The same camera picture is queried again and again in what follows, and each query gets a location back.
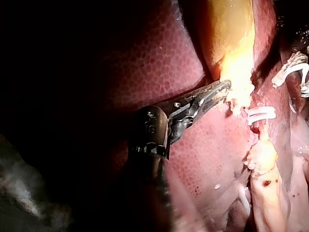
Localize right arm instrument jaw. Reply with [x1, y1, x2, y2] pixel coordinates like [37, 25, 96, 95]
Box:
[271, 51, 309, 89]
[299, 82, 309, 98]

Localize left arm instrument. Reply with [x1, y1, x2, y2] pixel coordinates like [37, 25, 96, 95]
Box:
[128, 96, 197, 160]

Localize left arm instrument jaw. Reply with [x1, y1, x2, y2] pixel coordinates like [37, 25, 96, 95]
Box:
[192, 87, 230, 117]
[186, 79, 232, 104]

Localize white clip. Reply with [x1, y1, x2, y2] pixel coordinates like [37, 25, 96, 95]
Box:
[247, 112, 276, 126]
[246, 105, 276, 118]
[284, 63, 309, 77]

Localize gallbladder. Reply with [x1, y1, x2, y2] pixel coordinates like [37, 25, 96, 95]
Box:
[199, 0, 257, 116]

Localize dark red liver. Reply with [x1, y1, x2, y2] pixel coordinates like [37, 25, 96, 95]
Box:
[96, 0, 309, 232]

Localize pale fatty tissue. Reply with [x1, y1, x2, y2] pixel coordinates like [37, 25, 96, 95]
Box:
[244, 139, 289, 232]
[288, 116, 309, 232]

